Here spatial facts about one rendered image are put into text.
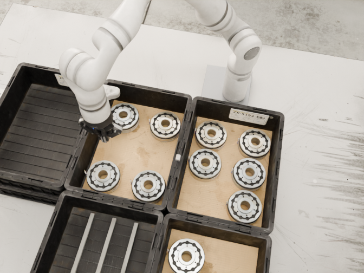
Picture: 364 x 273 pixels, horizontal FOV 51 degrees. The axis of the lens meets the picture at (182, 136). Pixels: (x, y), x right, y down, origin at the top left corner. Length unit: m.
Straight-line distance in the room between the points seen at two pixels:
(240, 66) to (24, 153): 0.76
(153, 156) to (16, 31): 0.91
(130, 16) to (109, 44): 0.08
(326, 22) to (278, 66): 1.35
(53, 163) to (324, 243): 0.92
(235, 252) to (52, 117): 0.75
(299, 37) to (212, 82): 1.37
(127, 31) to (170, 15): 1.95
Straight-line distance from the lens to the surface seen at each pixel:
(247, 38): 1.25
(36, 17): 1.89
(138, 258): 1.15
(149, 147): 1.26
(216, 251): 1.16
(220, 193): 1.21
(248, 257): 1.17
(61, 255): 1.19
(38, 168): 1.30
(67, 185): 1.14
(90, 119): 0.97
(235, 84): 1.40
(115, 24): 0.87
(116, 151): 1.27
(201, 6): 1.00
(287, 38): 2.78
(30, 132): 1.37
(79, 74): 0.83
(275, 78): 1.63
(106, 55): 0.84
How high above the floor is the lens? 1.96
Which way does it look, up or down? 62 degrees down
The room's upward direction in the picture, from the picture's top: 3 degrees clockwise
